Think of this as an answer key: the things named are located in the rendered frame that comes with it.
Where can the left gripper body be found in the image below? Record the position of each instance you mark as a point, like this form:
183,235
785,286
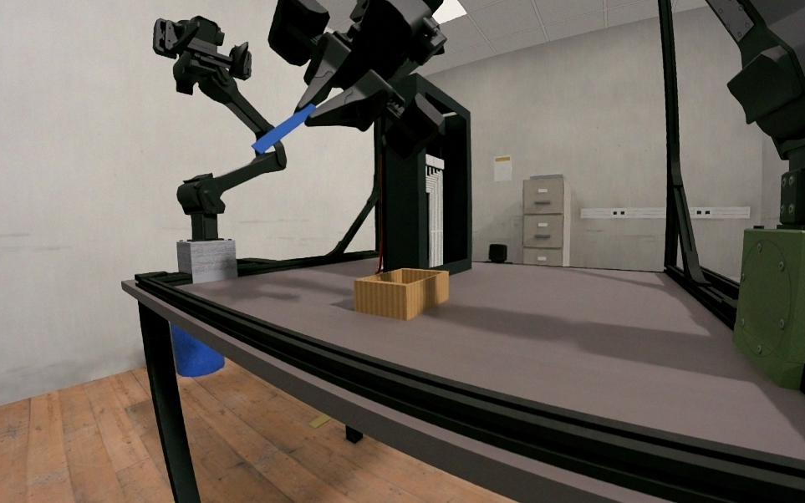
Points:
296,29

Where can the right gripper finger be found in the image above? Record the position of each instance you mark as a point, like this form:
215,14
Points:
178,36
240,52

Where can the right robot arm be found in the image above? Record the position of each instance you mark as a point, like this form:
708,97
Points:
220,87

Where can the black rack frame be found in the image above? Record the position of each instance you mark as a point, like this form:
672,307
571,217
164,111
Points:
406,216

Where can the tan open box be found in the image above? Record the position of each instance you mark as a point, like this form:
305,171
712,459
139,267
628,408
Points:
401,294

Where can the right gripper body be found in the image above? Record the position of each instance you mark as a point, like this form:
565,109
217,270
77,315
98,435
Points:
195,61

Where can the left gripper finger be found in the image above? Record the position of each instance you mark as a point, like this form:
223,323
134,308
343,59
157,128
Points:
357,106
329,57

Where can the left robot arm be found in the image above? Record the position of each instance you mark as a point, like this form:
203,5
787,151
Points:
770,87

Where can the yellow label strip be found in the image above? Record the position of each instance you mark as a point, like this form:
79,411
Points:
273,136

